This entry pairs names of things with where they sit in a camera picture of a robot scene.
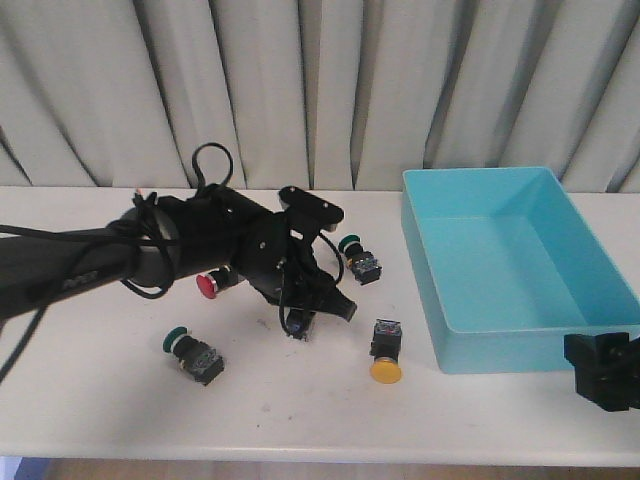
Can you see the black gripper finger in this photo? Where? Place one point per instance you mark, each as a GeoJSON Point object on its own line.
{"type": "Point", "coordinates": [337, 304]}

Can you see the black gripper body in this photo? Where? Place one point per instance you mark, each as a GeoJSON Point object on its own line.
{"type": "Point", "coordinates": [606, 369]}
{"type": "Point", "coordinates": [277, 258]}

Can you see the yellow push button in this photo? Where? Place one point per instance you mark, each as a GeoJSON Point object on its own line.
{"type": "Point", "coordinates": [298, 323]}
{"type": "Point", "coordinates": [385, 349]}

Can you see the red push button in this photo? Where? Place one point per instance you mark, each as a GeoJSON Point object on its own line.
{"type": "Point", "coordinates": [212, 283]}

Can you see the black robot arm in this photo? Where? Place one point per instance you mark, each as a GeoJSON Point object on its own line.
{"type": "Point", "coordinates": [163, 239]}

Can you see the green push button near box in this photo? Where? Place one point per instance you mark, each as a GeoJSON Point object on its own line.
{"type": "Point", "coordinates": [364, 266]}

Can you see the light blue plastic box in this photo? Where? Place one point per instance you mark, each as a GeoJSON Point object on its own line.
{"type": "Point", "coordinates": [506, 268]}

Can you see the green push button left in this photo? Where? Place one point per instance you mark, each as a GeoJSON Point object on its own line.
{"type": "Point", "coordinates": [199, 360]}

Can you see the grey pleated curtain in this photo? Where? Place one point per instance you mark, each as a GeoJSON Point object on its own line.
{"type": "Point", "coordinates": [332, 95]}

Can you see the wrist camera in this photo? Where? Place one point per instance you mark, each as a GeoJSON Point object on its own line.
{"type": "Point", "coordinates": [310, 211]}

